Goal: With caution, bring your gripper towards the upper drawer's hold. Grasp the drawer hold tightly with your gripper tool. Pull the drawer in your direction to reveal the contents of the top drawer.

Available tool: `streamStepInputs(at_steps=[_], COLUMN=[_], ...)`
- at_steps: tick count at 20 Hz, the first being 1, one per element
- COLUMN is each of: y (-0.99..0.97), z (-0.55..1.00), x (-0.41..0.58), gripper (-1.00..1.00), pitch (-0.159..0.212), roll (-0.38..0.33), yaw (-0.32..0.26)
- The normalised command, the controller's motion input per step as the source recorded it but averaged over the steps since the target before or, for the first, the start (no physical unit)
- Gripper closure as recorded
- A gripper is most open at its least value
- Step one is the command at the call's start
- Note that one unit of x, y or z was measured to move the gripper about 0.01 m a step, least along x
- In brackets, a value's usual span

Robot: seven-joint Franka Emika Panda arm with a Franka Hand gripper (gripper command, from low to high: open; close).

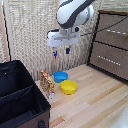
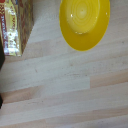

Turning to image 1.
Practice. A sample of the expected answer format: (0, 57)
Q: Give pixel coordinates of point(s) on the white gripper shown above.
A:
(61, 38)

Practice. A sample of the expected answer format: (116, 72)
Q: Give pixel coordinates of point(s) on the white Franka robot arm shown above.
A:
(71, 11)

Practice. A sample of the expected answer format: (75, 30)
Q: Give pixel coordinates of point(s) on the dark brown drawer cabinet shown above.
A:
(91, 50)

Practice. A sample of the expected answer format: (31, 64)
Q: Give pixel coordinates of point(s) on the blue plastic bowl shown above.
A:
(60, 76)

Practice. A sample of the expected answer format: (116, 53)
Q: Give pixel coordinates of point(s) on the colourful orange snack packet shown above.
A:
(46, 81)

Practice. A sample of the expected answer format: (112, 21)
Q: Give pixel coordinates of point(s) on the yellow plastic bowl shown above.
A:
(68, 86)

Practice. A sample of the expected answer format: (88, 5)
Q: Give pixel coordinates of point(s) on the beige woven folding screen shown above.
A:
(30, 33)

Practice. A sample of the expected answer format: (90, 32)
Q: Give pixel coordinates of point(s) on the black fabric storage box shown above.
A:
(20, 100)

